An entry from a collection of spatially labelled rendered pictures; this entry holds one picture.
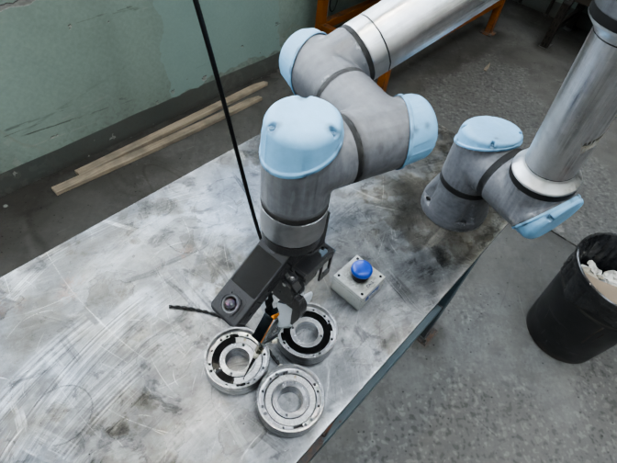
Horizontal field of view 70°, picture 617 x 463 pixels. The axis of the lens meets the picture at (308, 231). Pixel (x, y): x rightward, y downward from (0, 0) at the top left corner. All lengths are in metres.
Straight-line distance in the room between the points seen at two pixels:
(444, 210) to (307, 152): 0.65
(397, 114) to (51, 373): 0.66
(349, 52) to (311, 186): 0.19
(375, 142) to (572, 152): 0.42
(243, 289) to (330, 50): 0.29
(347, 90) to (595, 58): 0.36
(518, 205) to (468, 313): 1.10
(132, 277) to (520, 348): 1.49
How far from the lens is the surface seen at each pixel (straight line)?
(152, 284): 0.88
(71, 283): 0.93
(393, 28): 0.57
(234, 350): 0.77
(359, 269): 0.81
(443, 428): 1.70
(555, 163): 0.81
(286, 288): 0.55
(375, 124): 0.45
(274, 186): 0.43
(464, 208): 1.00
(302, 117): 0.41
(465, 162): 0.93
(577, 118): 0.76
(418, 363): 1.75
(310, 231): 0.47
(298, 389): 0.74
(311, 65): 0.54
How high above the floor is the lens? 1.53
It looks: 50 degrees down
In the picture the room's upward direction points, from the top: 8 degrees clockwise
